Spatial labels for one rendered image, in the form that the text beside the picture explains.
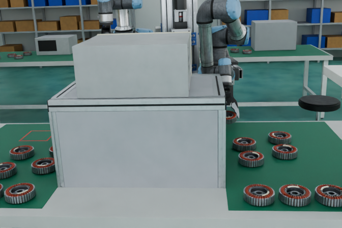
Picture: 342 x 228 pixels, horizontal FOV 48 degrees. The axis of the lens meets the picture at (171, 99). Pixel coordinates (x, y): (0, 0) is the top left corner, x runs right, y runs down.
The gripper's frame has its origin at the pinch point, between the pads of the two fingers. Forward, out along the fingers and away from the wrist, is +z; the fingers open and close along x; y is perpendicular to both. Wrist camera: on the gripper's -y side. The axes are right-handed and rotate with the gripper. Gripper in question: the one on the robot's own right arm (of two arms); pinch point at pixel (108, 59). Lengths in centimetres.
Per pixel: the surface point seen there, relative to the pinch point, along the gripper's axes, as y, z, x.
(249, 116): 228, 115, -140
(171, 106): -72, 6, -29
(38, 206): -80, 40, 22
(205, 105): -74, 6, -42
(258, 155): -54, 37, -68
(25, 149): -28, 38, 41
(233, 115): -10, 33, -67
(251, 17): 565, 22, -231
